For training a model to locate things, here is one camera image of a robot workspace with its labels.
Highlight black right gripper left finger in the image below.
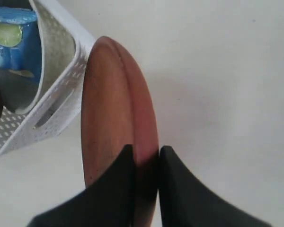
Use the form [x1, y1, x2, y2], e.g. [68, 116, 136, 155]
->
[29, 144, 135, 227]

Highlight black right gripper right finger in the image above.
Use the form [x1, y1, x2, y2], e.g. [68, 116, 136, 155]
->
[159, 146, 269, 227]

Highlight brown round plate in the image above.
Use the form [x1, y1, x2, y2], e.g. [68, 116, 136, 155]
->
[81, 36, 159, 227]

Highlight white perforated plastic basket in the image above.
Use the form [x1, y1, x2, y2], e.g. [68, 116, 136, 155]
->
[0, 0, 95, 156]

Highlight blue snack bag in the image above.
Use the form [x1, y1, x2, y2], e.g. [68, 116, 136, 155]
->
[0, 7, 42, 83]

